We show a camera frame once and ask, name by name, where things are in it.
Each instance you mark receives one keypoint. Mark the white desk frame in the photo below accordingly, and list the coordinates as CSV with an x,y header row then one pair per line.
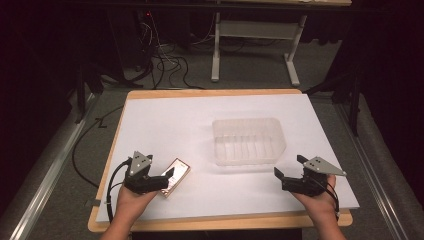
x,y
255,30

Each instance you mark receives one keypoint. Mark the person's right hand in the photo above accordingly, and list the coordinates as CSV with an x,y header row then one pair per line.
x,y
316,201

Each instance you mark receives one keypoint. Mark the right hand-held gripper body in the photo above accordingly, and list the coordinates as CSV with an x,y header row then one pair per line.
x,y
311,176

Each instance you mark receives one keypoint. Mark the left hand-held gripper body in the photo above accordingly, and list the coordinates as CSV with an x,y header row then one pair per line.
x,y
139,166

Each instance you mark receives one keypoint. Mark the person's left hand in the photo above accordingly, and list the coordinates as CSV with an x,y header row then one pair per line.
x,y
133,203

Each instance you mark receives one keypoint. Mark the aluminium floor rail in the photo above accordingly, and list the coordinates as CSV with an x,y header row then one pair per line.
x,y
50,173
370,166

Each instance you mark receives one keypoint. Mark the clear plastic container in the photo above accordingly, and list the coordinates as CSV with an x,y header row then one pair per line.
x,y
248,141

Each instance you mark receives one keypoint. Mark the black metal stand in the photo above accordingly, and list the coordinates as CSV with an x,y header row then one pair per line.
x,y
83,83
350,96

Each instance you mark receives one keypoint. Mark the white board sheet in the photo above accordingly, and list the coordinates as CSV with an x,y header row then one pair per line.
x,y
206,133

